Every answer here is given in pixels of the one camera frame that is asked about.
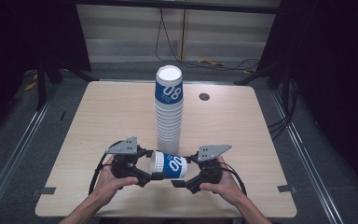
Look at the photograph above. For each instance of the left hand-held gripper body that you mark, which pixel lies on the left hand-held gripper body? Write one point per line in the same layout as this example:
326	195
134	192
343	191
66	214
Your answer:
126	161

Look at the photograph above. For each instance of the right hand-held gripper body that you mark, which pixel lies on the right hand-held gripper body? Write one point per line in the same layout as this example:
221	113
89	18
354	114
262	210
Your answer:
209	168

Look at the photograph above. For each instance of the single blue white paper cup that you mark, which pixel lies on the single blue white paper cup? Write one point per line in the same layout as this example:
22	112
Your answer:
171	165

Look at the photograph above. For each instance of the stack of paper cups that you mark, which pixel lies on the stack of paper cups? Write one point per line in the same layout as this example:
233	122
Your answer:
168	118

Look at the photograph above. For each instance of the person's right hand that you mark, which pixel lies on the person's right hand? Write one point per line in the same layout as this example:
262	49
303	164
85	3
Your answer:
227	186

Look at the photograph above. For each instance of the person's left hand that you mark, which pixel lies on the person's left hand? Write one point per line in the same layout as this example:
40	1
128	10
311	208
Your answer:
110	185

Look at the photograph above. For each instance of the grey tape piece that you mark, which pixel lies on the grey tape piece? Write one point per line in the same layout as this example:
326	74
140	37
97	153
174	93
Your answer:
287	188
45	190

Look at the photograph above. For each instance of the yellow strip on floor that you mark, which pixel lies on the yellow strip on floor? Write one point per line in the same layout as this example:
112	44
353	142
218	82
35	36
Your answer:
210	62

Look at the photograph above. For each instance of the black metal stand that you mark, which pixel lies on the black metal stand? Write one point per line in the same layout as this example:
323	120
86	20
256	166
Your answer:
42	84

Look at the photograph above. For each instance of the small yellow floor scrap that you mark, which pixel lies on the small yellow floor scrap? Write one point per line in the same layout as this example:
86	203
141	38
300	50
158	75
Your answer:
30	86

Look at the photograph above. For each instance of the metal floor rail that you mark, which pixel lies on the metal floor rail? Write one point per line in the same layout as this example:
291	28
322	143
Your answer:
310	158
12	158

